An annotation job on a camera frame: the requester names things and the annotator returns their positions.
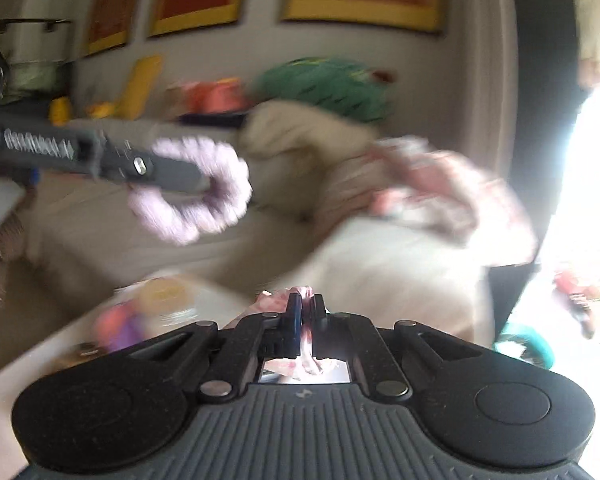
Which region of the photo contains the pink patterned cloth piece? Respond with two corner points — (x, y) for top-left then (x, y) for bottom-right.
(249, 286), (350, 384)

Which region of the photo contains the fluffy lilac scrunchie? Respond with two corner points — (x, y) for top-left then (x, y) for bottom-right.
(129, 136), (252, 246)

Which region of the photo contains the yellow banana plush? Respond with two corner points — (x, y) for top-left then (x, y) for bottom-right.
(86, 55), (162, 120)

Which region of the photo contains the orange pink plush toy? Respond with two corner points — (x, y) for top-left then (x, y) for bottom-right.
(165, 78), (249, 116)

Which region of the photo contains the pink floral quilt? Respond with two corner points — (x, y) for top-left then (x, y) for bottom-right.
(315, 136), (538, 268)

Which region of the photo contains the cream folded blanket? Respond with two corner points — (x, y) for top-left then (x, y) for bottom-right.
(239, 100), (380, 167)

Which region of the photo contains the left red gold framed picture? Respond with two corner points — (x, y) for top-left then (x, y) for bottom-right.
(84, 0), (137, 56)

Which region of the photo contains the teal plastic basin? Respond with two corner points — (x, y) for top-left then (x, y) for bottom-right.
(494, 335), (554, 370)

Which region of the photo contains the green plush blanket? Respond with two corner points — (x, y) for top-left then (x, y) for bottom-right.
(250, 58), (397, 124)

